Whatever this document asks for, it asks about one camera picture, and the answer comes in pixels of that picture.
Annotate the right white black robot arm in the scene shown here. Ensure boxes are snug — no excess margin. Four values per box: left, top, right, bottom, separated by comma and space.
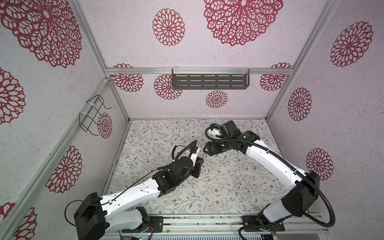
204, 121, 336, 231

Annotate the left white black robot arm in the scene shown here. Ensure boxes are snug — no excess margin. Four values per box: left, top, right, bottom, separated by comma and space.
74, 157, 204, 240

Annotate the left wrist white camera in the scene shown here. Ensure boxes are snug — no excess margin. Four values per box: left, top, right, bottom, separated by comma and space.
186, 145, 200, 167

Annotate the wrist white camera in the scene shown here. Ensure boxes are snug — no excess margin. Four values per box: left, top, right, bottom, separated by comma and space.
186, 145, 200, 167
208, 123, 223, 139

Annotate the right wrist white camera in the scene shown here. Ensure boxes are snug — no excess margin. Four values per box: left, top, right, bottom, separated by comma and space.
208, 123, 223, 139

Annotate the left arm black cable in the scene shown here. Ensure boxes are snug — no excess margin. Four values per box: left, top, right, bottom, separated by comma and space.
64, 139, 199, 227

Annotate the grey slotted wall shelf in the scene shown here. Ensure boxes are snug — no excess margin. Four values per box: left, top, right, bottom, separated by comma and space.
171, 69, 250, 90

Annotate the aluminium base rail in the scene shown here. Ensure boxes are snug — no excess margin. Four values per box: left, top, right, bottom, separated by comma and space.
105, 211, 329, 235

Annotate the black wire wall rack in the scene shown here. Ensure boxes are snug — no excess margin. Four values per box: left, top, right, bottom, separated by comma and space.
78, 95, 113, 139

